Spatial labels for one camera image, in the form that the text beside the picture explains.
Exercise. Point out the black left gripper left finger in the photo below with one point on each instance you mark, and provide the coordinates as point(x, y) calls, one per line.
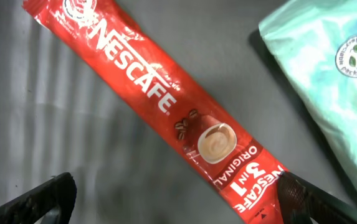
point(51, 202)

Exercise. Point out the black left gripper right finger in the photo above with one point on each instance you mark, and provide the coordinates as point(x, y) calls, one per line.
point(303, 202)

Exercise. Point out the mint green tissue pack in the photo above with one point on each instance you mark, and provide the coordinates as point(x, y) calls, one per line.
point(315, 44)

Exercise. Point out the red Nescafe coffee stick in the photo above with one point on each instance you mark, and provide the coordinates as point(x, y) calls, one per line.
point(240, 169)

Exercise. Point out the grey plastic shopping basket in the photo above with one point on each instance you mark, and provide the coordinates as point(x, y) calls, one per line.
point(57, 115)

